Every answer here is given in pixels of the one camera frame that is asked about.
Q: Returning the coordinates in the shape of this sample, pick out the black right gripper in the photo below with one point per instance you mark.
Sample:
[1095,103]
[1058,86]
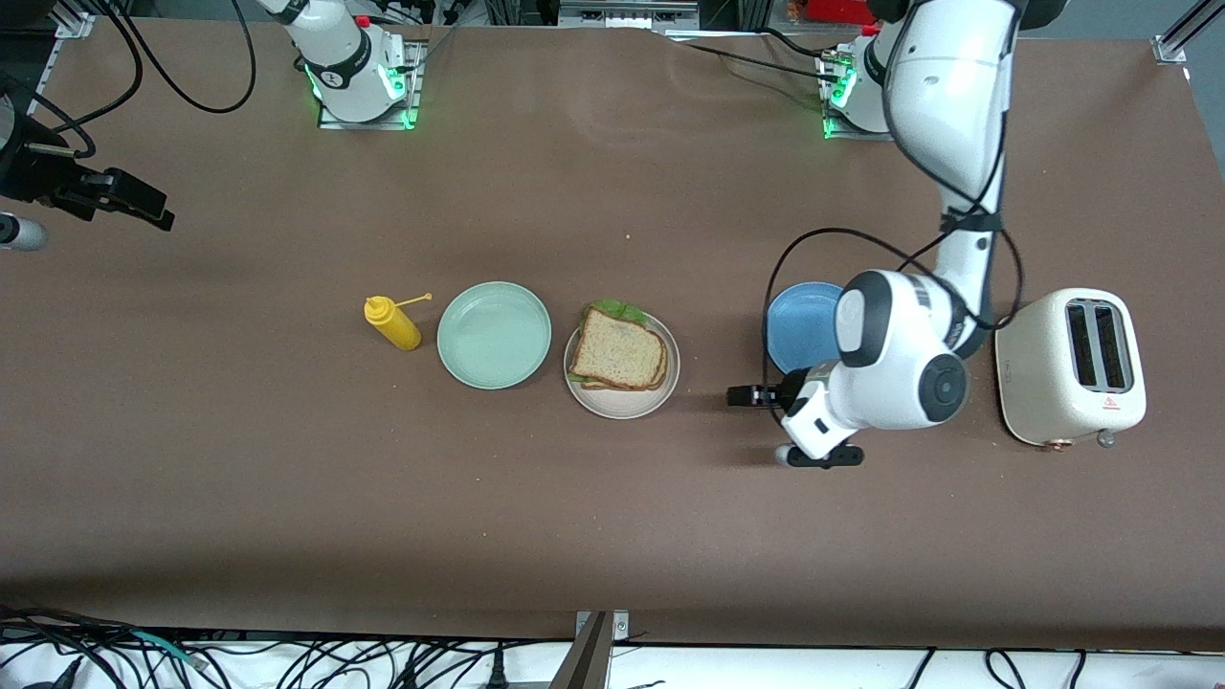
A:
[40,176]

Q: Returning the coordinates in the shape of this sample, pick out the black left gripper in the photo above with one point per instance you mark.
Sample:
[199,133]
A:
[787,392]

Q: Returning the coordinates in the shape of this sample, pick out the light crust bread slice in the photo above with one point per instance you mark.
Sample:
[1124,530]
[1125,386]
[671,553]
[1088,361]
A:
[632,388]

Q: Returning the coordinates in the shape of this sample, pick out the dark crust bread slice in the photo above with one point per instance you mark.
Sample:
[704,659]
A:
[617,349]

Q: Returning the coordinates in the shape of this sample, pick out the green lettuce leaf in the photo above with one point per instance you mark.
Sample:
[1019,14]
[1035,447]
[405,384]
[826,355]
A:
[622,310]

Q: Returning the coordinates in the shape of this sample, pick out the yellow squeeze bottle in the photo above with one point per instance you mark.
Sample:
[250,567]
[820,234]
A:
[397,330]

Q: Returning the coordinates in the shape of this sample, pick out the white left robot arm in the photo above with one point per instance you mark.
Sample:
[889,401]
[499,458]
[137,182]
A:
[947,86]

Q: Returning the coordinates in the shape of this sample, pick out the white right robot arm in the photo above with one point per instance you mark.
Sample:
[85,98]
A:
[345,57]

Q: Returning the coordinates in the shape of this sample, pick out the blue plate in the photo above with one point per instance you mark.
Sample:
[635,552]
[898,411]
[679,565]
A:
[799,325]

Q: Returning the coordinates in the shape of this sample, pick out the beige plate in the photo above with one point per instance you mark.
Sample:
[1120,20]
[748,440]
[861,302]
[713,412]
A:
[622,404]

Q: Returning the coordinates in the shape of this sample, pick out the mint green plate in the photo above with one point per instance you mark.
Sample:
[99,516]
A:
[493,335]

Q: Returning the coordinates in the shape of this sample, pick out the white two-slot toaster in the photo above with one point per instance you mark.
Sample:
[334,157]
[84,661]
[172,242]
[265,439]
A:
[1038,383]

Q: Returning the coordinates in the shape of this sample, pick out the copper toaster dial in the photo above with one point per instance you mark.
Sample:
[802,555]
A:
[1057,446]

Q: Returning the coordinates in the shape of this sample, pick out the red box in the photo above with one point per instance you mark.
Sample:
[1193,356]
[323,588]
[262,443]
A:
[842,10]

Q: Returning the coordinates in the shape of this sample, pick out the silver metal box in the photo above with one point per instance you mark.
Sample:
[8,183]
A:
[627,14]

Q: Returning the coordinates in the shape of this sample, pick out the aluminium frame corner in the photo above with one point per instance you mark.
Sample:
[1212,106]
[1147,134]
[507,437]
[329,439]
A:
[1172,46]
[67,27]

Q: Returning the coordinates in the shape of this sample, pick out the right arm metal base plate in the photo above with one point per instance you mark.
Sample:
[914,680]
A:
[335,122]

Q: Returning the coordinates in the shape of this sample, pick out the small metal bracket plate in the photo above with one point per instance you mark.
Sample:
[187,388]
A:
[620,627]

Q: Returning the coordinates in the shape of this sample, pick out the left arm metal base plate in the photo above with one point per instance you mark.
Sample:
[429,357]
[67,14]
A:
[847,134]

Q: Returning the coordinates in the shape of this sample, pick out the aluminium post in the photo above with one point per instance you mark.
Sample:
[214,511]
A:
[584,665]

